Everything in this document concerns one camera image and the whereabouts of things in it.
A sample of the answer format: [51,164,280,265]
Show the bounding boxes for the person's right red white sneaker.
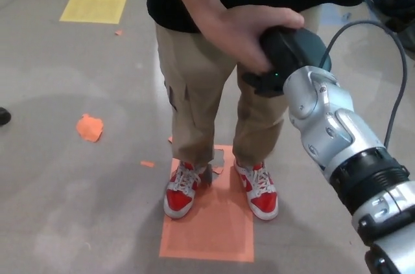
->
[163,161,209,220]

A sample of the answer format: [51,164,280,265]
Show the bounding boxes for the robot right black hand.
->
[243,26,333,98]

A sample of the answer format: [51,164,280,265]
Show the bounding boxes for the person's red white sneaker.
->
[233,158,279,221]
[163,161,209,220]

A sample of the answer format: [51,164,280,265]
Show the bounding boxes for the black shoe tip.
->
[0,107,12,127]

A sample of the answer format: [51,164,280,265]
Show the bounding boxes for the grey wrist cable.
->
[322,20,409,151]

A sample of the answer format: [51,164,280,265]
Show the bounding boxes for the person's right hand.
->
[206,4,306,74]

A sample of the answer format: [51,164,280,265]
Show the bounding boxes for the crumpled orange paper piece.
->
[75,113,105,143]

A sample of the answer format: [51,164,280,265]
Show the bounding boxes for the khaki cargo pants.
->
[154,7,322,170]

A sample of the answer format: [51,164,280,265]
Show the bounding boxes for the orange paper floor marker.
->
[158,144,255,263]

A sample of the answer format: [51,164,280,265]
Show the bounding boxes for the person's left red white sneaker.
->
[233,158,279,221]

